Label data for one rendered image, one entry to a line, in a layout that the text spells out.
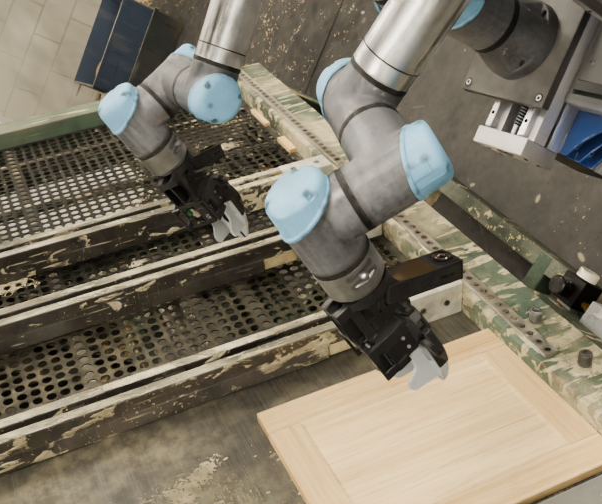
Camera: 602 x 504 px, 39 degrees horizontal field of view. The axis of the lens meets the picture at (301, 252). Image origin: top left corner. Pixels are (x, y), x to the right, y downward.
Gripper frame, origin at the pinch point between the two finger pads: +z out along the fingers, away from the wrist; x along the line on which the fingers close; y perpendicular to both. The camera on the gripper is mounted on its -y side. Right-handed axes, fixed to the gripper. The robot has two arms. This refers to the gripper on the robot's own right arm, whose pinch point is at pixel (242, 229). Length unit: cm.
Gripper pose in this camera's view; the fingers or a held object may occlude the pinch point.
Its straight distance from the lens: 159.4
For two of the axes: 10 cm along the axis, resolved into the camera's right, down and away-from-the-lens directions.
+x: 8.2, -2.9, -5.0
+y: -1.6, 7.2, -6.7
